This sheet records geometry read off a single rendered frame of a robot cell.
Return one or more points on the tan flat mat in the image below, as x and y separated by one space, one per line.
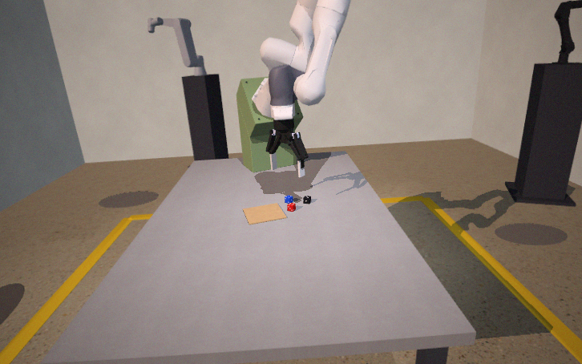
264 213

